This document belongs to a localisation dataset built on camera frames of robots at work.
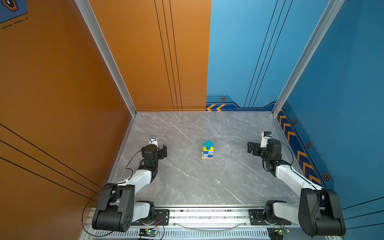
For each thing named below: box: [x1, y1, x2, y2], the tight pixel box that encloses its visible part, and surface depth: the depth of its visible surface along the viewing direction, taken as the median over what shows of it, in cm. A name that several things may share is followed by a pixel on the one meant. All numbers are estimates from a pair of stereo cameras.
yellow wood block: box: [203, 147, 214, 152], surface depth 89 cm
